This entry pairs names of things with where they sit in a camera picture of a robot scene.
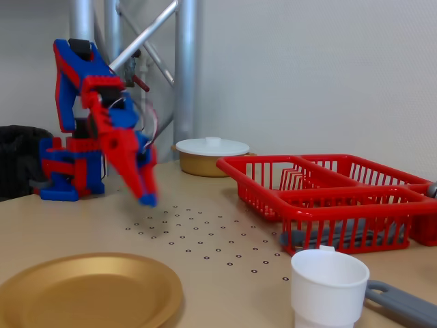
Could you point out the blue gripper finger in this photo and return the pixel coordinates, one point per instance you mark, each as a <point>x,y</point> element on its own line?
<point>150,164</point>

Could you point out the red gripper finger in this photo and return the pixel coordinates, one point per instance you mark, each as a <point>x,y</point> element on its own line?
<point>126,160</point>

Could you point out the gold plastic plate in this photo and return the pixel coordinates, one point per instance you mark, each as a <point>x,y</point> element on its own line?
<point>92,294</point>

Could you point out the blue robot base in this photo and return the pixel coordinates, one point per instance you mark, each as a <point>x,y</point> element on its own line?
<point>54,194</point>

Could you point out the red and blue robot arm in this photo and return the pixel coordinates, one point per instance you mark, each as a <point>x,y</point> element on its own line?
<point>63,102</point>

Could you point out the gold plastic pot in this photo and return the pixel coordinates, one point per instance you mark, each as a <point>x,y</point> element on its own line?
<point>198,167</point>

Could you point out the white pot lid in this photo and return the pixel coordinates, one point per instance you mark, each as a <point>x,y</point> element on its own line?
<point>211,147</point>

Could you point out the silver metal truss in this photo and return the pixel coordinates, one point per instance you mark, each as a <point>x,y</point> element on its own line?
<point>186,68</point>

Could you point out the grey table clamp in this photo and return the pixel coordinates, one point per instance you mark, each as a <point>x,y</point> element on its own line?
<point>39,184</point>

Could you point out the black waste bin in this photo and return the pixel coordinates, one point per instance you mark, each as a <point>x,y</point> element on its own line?
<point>17,160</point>

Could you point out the grey plastic cutlery piece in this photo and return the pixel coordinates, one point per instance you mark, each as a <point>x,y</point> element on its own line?
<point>345,227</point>
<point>297,237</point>

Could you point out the red plastic dish rack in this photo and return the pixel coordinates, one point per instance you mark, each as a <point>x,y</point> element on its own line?
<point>341,203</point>

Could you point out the white plastic cup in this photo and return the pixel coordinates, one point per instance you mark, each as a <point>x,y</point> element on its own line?
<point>327,290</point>

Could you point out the grey plastic spoon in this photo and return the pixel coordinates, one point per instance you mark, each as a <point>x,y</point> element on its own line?
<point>433,190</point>

